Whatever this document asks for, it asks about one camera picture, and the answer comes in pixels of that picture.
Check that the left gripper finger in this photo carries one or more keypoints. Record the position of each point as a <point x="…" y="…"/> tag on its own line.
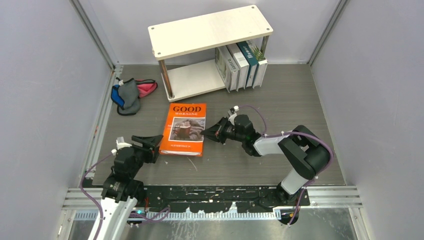
<point x="152" y="155"/>
<point x="148" y="141"/>

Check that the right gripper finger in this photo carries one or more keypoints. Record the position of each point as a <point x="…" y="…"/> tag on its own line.
<point x="215" y="137"/>
<point x="216" y="129"/>

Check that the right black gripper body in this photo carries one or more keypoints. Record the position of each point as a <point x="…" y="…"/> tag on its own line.
<point x="230" y="132"/>

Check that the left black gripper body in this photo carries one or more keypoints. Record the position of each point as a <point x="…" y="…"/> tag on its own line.
<point x="139" y="161"/>

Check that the orange book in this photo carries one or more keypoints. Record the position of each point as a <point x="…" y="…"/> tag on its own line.
<point x="182" y="130"/>

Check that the blue grey red cloth pile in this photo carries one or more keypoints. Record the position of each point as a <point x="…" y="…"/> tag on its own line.
<point x="126" y="94"/>

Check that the white Singularity book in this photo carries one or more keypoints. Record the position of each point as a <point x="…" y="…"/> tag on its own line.
<point x="261" y="67"/>

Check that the photo magazine pages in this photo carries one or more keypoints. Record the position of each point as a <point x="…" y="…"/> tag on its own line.
<point x="227" y="68"/>

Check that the blue Humor book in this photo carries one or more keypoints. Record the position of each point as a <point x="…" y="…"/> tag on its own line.
<point x="250" y="57"/>

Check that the grey white portfolio file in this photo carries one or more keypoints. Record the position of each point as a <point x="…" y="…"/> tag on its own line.
<point x="242" y="64"/>

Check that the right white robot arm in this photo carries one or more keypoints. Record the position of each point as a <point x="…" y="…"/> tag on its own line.
<point x="307" y="154"/>

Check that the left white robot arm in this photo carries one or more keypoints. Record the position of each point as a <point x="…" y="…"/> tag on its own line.
<point x="121" y="192"/>

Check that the white two-tier shelf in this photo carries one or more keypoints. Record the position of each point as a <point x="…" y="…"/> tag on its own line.
<point x="201" y="33"/>

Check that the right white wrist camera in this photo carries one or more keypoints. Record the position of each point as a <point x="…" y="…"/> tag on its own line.
<point x="232" y="114"/>

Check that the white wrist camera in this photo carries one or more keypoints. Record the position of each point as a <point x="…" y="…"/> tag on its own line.
<point x="232" y="114"/>
<point x="120" y="143"/>

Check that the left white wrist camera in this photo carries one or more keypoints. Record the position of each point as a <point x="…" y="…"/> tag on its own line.
<point x="120" y="143"/>

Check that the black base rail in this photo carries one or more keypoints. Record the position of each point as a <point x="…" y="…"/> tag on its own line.
<point x="217" y="199"/>

